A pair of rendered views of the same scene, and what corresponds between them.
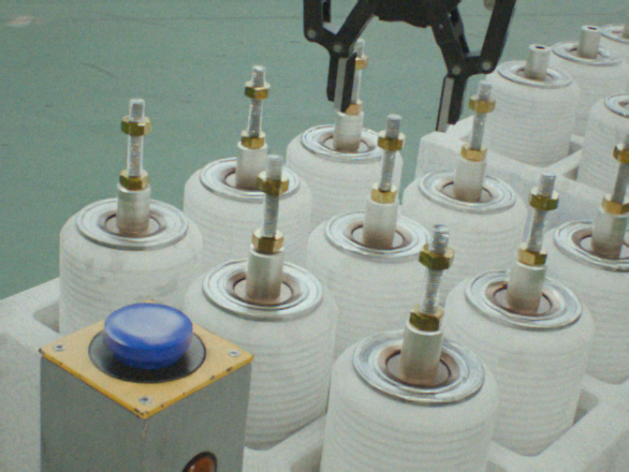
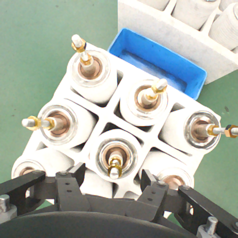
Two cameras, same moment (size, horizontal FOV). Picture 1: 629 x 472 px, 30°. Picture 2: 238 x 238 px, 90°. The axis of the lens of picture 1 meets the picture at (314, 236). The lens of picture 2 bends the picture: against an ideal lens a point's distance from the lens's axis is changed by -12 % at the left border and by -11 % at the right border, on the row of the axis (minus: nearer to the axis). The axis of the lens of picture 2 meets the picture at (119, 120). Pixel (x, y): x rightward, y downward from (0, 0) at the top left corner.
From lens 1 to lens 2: 80 cm
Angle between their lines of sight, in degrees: 61
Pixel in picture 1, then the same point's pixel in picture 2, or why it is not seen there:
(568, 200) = (173, 29)
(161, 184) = (46, 10)
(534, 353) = not seen: hidden behind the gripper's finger
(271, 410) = not seen: hidden behind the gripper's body
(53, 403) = not seen: outside the picture
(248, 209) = (63, 148)
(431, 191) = (132, 106)
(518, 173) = (155, 17)
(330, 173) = (88, 93)
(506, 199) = (164, 102)
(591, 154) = (182, 9)
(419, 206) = (128, 115)
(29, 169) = (13, 19)
